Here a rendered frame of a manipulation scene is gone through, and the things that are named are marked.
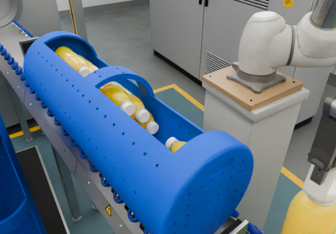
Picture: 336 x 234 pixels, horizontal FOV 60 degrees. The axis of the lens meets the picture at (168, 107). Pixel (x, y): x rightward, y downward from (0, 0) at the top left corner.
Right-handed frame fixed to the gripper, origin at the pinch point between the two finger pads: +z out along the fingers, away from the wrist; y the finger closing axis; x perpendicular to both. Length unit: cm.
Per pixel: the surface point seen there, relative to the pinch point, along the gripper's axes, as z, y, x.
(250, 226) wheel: 33.6, -6.9, -12.4
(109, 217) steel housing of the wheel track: 45, 16, -44
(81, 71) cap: 15, 3, -79
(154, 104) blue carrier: 23, -11, -57
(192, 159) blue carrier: 8.9, 6.7, -20.0
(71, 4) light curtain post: 14, -27, -160
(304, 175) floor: 132, -137, -48
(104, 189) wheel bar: 39, 14, -49
